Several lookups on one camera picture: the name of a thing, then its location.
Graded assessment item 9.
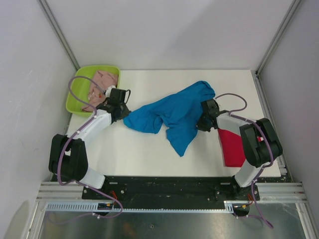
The blue t shirt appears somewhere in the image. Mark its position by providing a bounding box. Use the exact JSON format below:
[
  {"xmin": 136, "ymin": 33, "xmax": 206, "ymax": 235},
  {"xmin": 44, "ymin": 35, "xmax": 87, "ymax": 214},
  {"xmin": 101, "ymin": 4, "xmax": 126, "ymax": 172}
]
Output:
[{"xmin": 124, "ymin": 81, "xmax": 215, "ymax": 157}]

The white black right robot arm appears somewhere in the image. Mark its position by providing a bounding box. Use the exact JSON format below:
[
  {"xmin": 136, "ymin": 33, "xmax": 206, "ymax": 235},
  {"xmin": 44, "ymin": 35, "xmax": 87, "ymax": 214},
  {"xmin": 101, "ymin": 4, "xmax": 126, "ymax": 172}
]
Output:
[{"xmin": 196, "ymin": 99, "xmax": 283, "ymax": 200}]

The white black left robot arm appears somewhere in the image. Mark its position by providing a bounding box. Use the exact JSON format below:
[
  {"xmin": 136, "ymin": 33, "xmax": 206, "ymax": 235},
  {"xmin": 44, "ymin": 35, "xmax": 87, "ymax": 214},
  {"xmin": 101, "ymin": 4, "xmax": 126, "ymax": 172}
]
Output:
[{"xmin": 48, "ymin": 88, "xmax": 131, "ymax": 199}]

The pink t shirt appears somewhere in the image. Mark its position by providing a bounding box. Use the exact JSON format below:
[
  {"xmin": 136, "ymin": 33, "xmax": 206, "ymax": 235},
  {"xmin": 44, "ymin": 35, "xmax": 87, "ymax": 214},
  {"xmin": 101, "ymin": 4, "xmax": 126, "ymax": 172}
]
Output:
[{"xmin": 87, "ymin": 70, "xmax": 119, "ymax": 107}]

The green plastic basin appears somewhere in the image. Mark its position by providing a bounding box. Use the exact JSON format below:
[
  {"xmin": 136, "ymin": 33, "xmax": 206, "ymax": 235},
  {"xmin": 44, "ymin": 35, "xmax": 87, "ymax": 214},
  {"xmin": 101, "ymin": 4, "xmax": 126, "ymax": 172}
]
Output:
[{"xmin": 66, "ymin": 65, "xmax": 121, "ymax": 118}]

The folded red t shirt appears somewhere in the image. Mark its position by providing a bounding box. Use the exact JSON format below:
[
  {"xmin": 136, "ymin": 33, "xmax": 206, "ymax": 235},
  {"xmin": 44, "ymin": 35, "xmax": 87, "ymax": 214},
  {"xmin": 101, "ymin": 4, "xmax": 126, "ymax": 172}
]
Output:
[{"xmin": 218, "ymin": 129, "xmax": 246, "ymax": 168}]

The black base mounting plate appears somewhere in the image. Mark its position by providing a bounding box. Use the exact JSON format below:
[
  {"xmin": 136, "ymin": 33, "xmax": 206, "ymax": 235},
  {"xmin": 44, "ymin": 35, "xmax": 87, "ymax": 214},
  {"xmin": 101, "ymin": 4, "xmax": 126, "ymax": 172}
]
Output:
[{"xmin": 81, "ymin": 175, "xmax": 260, "ymax": 202}]

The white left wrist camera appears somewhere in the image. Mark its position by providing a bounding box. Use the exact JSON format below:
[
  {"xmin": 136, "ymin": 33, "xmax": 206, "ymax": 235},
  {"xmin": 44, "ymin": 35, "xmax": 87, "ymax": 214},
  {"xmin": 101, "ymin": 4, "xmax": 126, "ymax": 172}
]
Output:
[{"xmin": 104, "ymin": 85, "xmax": 117, "ymax": 97}]

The grey slotted cable duct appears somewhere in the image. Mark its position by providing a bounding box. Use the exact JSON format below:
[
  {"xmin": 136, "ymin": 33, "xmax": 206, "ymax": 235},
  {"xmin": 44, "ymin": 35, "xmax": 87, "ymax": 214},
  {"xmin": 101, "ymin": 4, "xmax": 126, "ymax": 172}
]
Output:
[{"xmin": 46, "ymin": 202, "xmax": 233, "ymax": 213}]

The left aluminium corner post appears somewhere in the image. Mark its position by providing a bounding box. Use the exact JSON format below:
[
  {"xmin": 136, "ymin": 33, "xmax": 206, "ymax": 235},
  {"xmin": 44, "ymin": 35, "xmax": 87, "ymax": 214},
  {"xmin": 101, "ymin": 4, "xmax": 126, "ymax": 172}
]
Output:
[{"xmin": 37, "ymin": 0, "xmax": 80, "ymax": 71}]

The aluminium corner post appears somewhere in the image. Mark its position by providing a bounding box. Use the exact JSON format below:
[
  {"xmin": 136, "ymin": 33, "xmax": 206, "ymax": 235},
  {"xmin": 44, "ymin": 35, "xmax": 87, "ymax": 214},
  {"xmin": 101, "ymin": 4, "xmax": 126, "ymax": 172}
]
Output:
[
  {"xmin": 37, "ymin": 0, "xmax": 80, "ymax": 71},
  {"xmin": 255, "ymin": 0, "xmax": 304, "ymax": 76}
]

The aluminium frame rail front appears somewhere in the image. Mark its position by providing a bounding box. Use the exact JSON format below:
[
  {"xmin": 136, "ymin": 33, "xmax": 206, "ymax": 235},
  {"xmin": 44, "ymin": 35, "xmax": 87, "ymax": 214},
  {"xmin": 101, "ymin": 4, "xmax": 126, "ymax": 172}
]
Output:
[{"xmin": 36, "ymin": 182, "xmax": 307, "ymax": 202}]

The right aluminium corner post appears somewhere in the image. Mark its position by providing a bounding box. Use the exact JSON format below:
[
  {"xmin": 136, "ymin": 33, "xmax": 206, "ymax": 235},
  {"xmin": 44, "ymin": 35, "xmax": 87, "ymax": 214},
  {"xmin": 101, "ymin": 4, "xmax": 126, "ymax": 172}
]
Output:
[{"xmin": 255, "ymin": 0, "xmax": 304, "ymax": 76}]

